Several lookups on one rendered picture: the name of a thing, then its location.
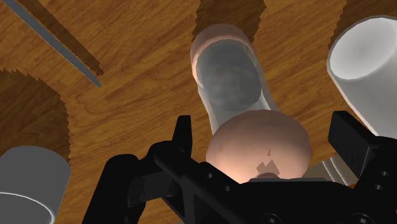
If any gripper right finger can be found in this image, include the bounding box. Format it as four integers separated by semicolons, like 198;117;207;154
328;110;397;224

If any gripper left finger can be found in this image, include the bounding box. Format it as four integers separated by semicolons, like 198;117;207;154
81;115;243;224

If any white cup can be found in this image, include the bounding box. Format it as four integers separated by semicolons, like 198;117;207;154
326;15;397;139

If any grey cup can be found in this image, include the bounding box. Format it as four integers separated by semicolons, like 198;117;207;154
0;145;72;224

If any thin grey rod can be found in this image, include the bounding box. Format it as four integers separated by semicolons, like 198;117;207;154
0;0;102;88

